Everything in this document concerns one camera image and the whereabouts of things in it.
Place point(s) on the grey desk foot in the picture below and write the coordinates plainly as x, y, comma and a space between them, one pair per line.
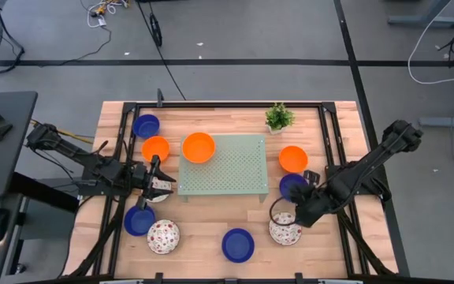
424, 20
447, 121

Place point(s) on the black metal table frame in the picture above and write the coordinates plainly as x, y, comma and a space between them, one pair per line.
231, 105

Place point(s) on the blue plastic bowl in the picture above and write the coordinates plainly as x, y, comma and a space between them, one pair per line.
146, 126
238, 245
139, 221

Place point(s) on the small black bracket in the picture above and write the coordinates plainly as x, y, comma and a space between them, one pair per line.
311, 177

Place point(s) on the black desk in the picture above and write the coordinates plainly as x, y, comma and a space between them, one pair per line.
6, 158

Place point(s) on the orange plastic bowl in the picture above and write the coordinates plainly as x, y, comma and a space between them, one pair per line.
154, 146
198, 148
293, 159

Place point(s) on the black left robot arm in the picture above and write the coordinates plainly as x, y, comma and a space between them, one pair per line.
73, 152

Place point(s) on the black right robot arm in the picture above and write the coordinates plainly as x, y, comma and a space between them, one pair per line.
369, 161

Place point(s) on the green bowl with floral inside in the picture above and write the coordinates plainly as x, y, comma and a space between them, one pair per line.
286, 235
163, 236
163, 185

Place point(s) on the white power strip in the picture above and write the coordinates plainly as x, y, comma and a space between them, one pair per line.
101, 21

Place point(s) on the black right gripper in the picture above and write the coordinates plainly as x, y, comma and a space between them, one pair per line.
311, 209

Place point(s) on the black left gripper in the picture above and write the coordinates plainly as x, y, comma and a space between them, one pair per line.
140, 178

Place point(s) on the blue plate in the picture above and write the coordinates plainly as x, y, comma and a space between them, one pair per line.
289, 180

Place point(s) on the pale green perforated metal shelf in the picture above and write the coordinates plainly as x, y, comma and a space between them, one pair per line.
235, 169

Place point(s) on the small potted green plant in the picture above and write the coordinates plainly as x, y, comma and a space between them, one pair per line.
279, 117

